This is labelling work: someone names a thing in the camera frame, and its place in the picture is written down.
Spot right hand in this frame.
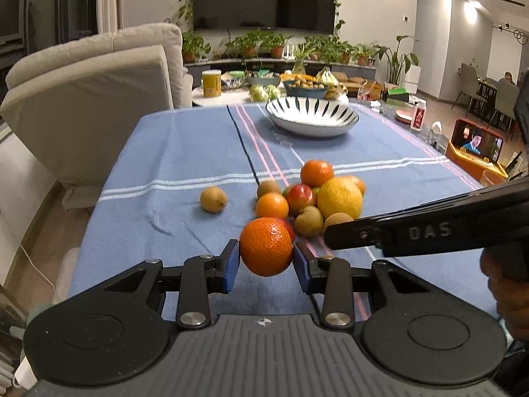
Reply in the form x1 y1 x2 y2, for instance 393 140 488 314
481 251 529 341

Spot white bottle red label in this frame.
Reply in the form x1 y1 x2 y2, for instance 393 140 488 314
411 100 427 131

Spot phone showing video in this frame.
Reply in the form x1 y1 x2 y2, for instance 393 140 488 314
451 118 504 163

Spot orange tangerine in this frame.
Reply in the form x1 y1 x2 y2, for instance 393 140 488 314
300 159 335 187

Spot large orange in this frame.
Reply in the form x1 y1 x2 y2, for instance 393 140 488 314
239 218 292 277

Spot teal bowl of longans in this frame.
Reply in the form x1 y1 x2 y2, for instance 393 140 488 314
283 79 328 100

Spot white round coffee table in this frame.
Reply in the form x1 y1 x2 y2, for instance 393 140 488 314
192 87 326 107

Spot beige sofa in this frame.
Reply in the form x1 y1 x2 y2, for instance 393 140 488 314
1 23 193 209

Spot striped ceramic bowl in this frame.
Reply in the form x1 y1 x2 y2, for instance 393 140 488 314
264 97 359 139

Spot banana bunch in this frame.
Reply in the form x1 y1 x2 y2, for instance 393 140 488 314
316 66 342 87

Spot green apples on tray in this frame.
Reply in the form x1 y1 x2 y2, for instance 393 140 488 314
249 84 282 102

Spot brown kiwi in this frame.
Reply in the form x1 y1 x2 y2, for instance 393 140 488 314
200 187 228 213

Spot yellow can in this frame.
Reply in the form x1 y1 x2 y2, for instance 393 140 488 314
202 69 222 98

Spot glass vase with plant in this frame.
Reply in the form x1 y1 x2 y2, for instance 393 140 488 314
292 44 307 74

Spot dark marble table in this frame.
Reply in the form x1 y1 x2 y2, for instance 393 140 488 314
350 99 448 154

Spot large yellow grapefruit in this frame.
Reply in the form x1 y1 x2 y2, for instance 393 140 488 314
316 177 363 220

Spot yellow-brown pear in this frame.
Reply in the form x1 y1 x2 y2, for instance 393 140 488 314
294 205 324 238

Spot blue striped tablecloth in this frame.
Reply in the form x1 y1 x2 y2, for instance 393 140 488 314
70 104 478 294

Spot red apple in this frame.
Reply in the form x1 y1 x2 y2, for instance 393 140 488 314
285 184 316 216
276 218 296 243

